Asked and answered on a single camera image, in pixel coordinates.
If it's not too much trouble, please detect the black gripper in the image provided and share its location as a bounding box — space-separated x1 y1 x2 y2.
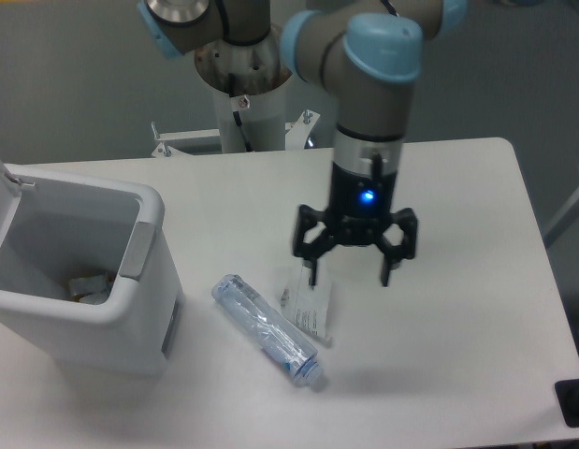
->
292 163 417 286

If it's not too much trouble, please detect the white push-lid trash can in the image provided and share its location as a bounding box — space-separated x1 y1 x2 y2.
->
0 159 182 375

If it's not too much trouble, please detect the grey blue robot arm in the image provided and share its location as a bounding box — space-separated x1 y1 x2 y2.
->
137 1 468 282

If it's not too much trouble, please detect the trash inside the can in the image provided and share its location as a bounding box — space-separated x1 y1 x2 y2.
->
67 271 116 305

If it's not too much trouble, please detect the white plastic wrapper bag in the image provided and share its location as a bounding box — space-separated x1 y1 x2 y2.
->
276 258 332 347

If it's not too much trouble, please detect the clear crushed plastic bottle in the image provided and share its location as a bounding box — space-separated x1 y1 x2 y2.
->
211 274 324 387

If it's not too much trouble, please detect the white furniture leg right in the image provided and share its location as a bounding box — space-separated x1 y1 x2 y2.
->
543 186 579 248

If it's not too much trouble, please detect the black table edge clamp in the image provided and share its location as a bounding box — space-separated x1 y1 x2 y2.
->
555 379 579 428

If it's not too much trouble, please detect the white metal mounting frame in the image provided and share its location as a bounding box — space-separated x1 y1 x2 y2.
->
151 109 321 158

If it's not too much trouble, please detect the black cable on pedestal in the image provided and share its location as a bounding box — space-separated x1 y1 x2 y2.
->
227 72 253 152

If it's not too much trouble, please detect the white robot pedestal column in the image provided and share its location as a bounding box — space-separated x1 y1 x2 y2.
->
195 24 292 152

